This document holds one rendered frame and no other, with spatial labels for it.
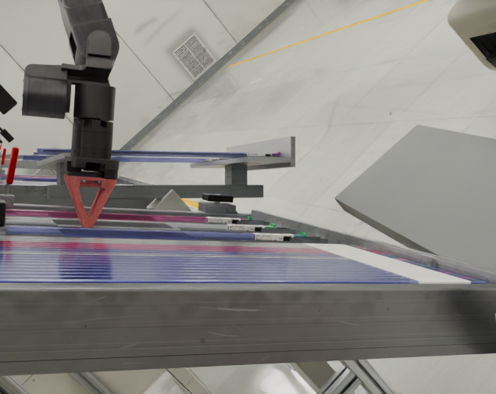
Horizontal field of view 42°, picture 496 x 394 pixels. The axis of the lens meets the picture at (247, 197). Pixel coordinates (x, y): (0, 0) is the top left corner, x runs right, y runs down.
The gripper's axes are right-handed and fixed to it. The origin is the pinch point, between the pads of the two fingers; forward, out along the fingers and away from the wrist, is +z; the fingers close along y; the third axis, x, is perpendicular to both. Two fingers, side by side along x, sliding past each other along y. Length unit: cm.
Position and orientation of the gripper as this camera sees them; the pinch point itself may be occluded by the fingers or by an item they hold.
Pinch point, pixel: (87, 220)
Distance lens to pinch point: 97.7
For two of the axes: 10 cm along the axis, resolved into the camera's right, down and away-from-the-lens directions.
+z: -0.8, 10.0, 0.5
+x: 9.3, 0.5, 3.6
